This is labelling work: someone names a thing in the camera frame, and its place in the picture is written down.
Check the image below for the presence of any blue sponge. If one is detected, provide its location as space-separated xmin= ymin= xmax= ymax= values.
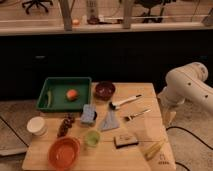
xmin=80 ymin=104 xmax=97 ymax=125

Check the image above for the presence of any dark grape bunch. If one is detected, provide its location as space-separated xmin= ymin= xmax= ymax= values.
xmin=57 ymin=115 xmax=75 ymax=137

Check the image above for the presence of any black cable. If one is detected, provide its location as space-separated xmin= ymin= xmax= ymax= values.
xmin=165 ymin=125 xmax=213 ymax=171

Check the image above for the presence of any wooden post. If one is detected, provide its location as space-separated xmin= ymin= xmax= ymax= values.
xmin=122 ymin=0 xmax=134 ymax=29
xmin=59 ymin=0 xmax=72 ymax=31

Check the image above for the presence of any grey blue cloth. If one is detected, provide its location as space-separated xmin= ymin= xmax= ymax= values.
xmin=98 ymin=110 xmax=120 ymax=132

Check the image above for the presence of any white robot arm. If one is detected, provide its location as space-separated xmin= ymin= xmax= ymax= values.
xmin=157 ymin=62 xmax=213 ymax=126

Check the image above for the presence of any wooden post left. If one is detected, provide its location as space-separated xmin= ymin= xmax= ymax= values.
xmin=59 ymin=0 xmax=72 ymax=31

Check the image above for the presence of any small orange object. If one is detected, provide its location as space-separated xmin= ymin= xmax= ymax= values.
xmin=72 ymin=19 xmax=80 ymax=26

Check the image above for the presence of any orange peach fruit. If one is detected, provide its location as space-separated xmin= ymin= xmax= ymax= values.
xmin=66 ymin=89 xmax=78 ymax=101

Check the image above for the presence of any metal fork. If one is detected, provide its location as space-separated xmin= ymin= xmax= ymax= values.
xmin=124 ymin=109 xmax=151 ymax=121

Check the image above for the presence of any dark maroon bowl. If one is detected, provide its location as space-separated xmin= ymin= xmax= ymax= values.
xmin=95 ymin=81 xmax=116 ymax=100

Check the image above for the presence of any orange red bowl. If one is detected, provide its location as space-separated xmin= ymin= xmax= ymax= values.
xmin=47 ymin=137 xmax=80 ymax=171

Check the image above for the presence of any yellow banana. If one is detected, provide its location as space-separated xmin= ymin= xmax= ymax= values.
xmin=144 ymin=140 xmax=166 ymax=160

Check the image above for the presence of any black whiteboard eraser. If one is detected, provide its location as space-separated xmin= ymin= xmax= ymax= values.
xmin=114 ymin=134 xmax=139 ymax=149

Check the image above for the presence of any black office chair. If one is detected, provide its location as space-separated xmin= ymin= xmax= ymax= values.
xmin=22 ymin=0 xmax=53 ymax=14
xmin=134 ymin=0 xmax=176 ymax=23

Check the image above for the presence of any small green cup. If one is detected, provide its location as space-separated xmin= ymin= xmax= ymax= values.
xmin=84 ymin=130 xmax=100 ymax=147

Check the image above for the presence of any white cup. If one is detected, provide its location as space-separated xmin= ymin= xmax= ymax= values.
xmin=27 ymin=116 xmax=47 ymax=136

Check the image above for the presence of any black office chair right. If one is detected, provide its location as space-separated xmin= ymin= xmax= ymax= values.
xmin=134 ymin=0 xmax=176 ymax=23

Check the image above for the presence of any white handled brush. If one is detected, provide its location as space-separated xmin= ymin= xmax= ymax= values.
xmin=109 ymin=94 xmax=141 ymax=110

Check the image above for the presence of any wooden post right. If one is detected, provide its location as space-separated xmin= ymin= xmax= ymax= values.
xmin=122 ymin=0 xmax=134 ymax=29

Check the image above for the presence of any green plastic tray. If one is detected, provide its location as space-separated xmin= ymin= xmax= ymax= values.
xmin=37 ymin=77 xmax=92 ymax=112

